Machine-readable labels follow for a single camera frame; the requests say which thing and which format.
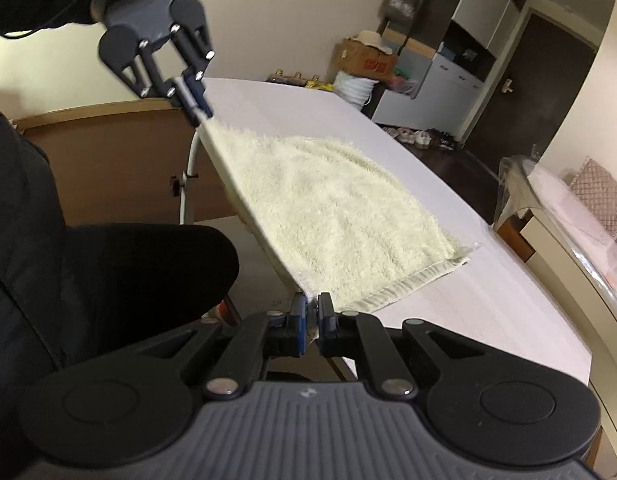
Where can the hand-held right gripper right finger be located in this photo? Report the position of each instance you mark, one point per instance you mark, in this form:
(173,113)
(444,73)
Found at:
(326,330)

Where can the row of shoes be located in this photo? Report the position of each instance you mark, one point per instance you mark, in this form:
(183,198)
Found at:
(418,137)

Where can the small yellow objects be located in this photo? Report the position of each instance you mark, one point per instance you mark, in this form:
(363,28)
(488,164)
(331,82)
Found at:
(313,81)

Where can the brown wooden panel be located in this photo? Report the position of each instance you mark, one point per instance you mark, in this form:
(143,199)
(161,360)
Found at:
(113,160)

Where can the white metal table leg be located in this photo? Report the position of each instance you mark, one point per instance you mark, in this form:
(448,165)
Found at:
(187,185)

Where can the white cabinet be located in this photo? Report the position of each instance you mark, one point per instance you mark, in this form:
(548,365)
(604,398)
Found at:
(438,95)

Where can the person's black trouser leg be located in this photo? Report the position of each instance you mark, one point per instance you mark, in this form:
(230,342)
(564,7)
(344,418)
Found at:
(163,280)

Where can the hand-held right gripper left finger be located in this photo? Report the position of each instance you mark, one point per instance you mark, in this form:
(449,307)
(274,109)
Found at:
(301,327)

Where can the cream fluffy towel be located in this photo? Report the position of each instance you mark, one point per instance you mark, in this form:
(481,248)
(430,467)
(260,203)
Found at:
(338,210)

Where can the straw hat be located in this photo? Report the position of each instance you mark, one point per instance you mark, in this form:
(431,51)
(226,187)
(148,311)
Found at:
(371,39)

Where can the glass-topped dining table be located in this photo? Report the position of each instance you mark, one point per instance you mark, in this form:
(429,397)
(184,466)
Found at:
(553,195)

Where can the brown cardboard box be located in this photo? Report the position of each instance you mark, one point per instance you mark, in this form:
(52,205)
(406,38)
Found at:
(373,65)

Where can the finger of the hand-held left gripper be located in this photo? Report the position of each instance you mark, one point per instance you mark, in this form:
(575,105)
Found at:
(186,105)
(201,87)

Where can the white plastic bucket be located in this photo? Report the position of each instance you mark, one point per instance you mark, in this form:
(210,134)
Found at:
(353,90)

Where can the dark wooden door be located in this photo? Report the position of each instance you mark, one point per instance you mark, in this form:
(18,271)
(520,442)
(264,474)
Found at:
(538,85)

